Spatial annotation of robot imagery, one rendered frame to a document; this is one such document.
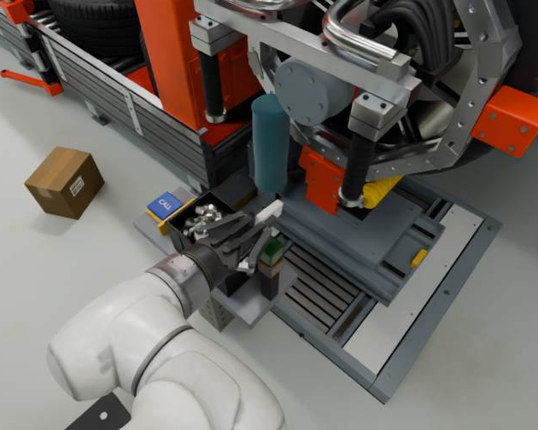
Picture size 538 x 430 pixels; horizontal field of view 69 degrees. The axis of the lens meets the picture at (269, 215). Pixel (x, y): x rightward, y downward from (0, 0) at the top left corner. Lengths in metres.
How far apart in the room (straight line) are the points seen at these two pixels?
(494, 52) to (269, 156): 0.50
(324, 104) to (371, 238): 0.69
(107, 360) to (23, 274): 1.24
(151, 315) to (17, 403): 1.04
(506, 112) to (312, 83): 0.31
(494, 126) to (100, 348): 0.67
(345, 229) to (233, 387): 0.94
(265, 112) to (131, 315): 0.54
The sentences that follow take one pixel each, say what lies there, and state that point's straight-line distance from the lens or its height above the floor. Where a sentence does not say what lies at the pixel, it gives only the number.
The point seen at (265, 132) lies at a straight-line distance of 0.90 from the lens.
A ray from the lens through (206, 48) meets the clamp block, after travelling 0.75.
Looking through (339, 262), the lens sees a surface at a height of 0.16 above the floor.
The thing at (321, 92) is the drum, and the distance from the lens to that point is 0.71.
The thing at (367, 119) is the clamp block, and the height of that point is 0.93.
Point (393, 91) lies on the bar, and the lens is 0.57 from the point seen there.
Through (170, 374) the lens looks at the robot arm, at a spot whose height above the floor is 0.86.
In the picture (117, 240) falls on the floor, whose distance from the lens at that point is 1.65.
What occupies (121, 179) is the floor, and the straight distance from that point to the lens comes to 1.86.
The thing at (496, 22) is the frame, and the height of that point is 1.00.
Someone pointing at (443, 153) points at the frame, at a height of 0.76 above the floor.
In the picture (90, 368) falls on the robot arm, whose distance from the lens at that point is 0.50.
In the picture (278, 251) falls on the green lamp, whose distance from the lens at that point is 0.74.
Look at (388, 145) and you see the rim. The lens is 1.00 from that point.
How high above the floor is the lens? 1.28
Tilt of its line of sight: 52 degrees down
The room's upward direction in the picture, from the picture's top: straight up
